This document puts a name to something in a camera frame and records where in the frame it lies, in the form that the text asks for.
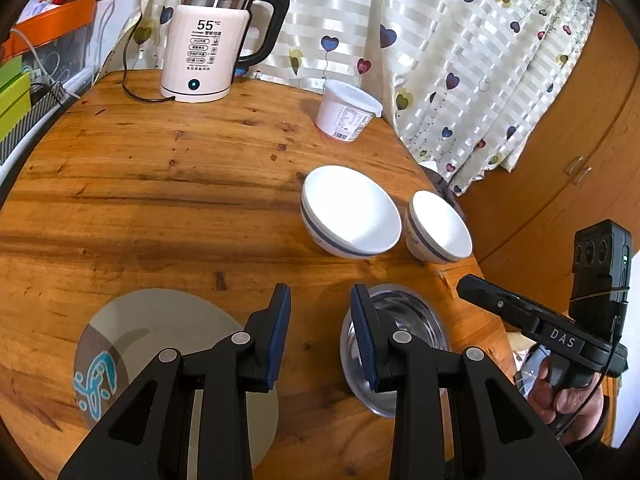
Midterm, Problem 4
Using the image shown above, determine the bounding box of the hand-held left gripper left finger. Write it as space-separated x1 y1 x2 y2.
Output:
57 282 292 480

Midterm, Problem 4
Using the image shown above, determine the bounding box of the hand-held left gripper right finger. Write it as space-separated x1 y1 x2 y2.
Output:
349 282 585 480

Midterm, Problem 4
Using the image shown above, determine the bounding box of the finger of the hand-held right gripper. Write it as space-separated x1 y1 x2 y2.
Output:
456 274 546 333

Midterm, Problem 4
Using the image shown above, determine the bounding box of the stainless steel bowl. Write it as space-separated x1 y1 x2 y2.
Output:
340 284 453 418

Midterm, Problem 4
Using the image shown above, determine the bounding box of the small white blue-striped bowl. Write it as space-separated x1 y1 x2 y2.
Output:
405 190 473 264

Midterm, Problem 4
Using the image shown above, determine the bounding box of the green plate with brown patch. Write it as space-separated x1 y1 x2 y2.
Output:
74 287 281 466

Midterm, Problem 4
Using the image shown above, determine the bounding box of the large white blue-striped bowl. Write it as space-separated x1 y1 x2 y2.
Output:
300 165 403 260

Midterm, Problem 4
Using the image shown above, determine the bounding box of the person's right hand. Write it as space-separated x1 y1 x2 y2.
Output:
527 359 607 429

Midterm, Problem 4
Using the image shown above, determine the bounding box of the white plastic tub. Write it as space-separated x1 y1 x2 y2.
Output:
315 79 384 143

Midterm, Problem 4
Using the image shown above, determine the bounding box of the heart-print striped curtain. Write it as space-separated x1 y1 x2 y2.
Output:
137 0 601 196

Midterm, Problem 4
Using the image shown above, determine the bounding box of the white electric kettle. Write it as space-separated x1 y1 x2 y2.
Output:
160 0 291 104

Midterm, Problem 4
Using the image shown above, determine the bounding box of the striped zigzag tray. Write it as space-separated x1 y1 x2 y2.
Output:
0 87 65 163

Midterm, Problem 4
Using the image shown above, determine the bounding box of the clear storage box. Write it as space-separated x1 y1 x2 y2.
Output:
15 25 96 101

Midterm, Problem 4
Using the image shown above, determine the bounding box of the lime green box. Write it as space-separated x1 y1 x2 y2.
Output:
0 72 32 145

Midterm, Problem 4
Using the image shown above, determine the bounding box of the dark green box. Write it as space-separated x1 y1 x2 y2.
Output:
0 56 24 82

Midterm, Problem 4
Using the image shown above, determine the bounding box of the orange box lid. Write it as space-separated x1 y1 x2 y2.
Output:
0 0 98 58

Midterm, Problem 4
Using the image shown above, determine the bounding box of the black kettle cable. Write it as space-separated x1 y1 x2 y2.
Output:
120 22 175 103

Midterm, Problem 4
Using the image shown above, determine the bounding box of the white cable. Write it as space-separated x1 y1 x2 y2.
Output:
10 27 81 98
91 0 125 86

